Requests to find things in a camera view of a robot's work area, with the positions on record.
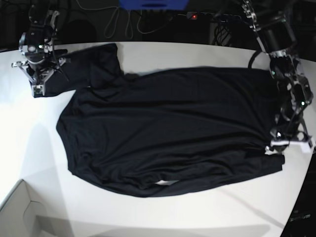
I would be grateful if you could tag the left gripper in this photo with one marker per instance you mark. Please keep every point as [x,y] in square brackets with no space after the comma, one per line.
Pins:
[280,142]

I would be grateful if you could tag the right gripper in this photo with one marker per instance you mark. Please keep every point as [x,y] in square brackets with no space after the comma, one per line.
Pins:
[38,73]

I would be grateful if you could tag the black t-shirt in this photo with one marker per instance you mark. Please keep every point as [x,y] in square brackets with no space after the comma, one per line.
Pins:
[167,133]

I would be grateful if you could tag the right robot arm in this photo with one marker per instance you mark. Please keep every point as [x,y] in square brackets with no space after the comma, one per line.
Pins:
[37,47]

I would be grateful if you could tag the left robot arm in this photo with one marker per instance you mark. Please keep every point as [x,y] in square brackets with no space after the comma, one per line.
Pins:
[268,20]

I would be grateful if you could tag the blue plastic bin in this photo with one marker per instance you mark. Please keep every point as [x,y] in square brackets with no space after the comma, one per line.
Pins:
[153,4]

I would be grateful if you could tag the black power strip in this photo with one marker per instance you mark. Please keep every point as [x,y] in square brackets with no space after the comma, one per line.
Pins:
[223,18]

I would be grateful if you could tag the white cardboard box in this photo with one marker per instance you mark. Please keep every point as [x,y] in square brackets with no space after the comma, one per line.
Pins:
[17,216]

